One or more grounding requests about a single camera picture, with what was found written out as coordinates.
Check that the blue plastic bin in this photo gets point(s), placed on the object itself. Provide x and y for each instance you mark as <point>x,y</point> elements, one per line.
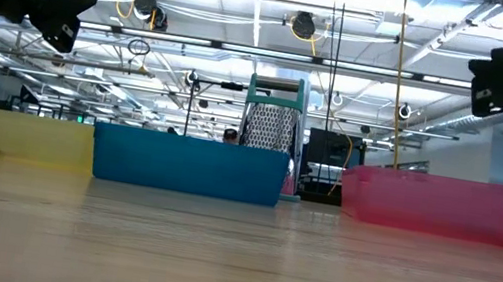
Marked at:
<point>187,166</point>

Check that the yellow translucent plastic bin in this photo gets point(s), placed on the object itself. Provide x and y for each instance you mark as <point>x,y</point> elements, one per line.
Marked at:
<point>29,138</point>

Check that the teal metal box grater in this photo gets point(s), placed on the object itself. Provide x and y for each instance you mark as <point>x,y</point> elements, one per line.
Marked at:
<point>270,124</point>

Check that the black equipment case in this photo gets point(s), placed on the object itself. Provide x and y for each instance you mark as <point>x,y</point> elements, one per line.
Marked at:
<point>333,149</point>

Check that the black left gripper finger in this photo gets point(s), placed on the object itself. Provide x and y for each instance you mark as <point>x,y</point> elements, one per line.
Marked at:
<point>66,15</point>

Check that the person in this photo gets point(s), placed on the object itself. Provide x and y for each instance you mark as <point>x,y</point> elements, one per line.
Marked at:
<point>230,136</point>

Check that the pink translucent plastic bin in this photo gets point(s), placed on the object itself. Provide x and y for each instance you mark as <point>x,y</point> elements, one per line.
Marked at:
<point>453,208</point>

